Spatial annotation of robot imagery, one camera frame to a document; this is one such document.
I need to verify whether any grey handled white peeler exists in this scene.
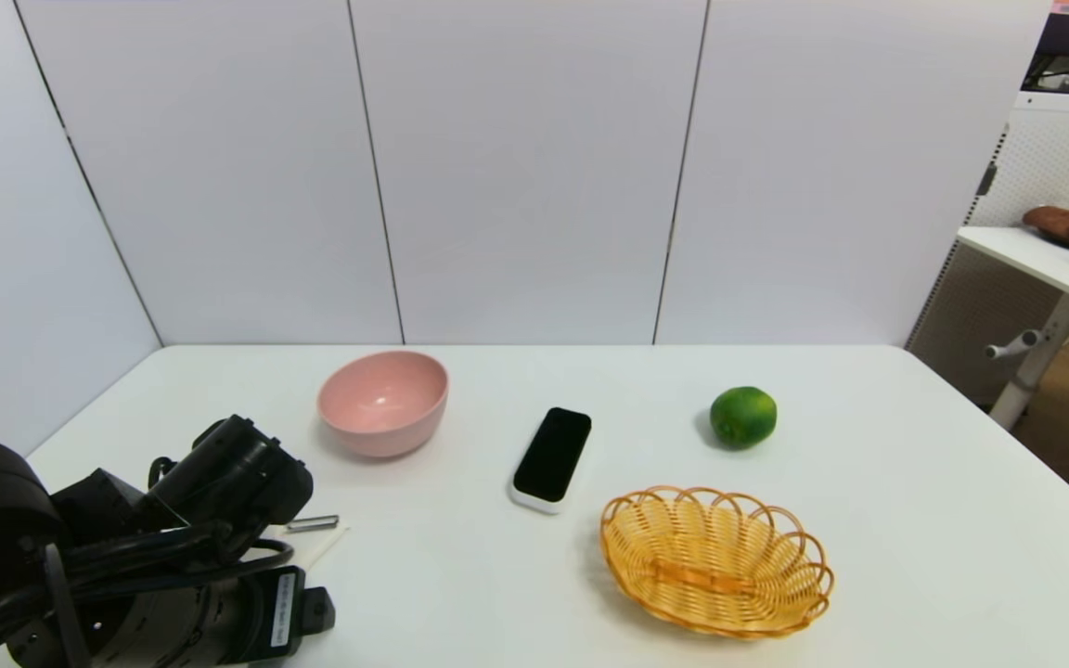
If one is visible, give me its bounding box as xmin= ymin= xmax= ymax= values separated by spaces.
xmin=265 ymin=514 xmax=350 ymax=570

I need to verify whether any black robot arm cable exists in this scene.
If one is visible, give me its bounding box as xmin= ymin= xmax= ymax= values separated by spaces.
xmin=0 ymin=521 xmax=296 ymax=641

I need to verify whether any white desk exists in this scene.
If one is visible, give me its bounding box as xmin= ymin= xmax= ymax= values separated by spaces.
xmin=957 ymin=226 xmax=1069 ymax=432

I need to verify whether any pink bowl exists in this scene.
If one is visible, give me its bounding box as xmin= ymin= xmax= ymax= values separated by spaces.
xmin=317 ymin=350 xmax=450 ymax=459

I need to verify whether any white perforated panel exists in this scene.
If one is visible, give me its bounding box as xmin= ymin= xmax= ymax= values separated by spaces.
xmin=906 ymin=93 xmax=1069 ymax=409

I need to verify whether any green lime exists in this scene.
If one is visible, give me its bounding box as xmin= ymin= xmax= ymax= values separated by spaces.
xmin=709 ymin=386 xmax=778 ymax=451

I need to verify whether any brown cloth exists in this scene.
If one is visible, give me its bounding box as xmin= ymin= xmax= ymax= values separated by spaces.
xmin=1022 ymin=205 xmax=1069 ymax=248

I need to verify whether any yellow wicker basket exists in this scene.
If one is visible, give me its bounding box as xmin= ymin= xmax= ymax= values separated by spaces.
xmin=600 ymin=484 xmax=835 ymax=639

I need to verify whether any black and white flat device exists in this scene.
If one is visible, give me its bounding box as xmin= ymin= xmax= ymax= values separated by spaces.
xmin=509 ymin=406 xmax=593 ymax=514

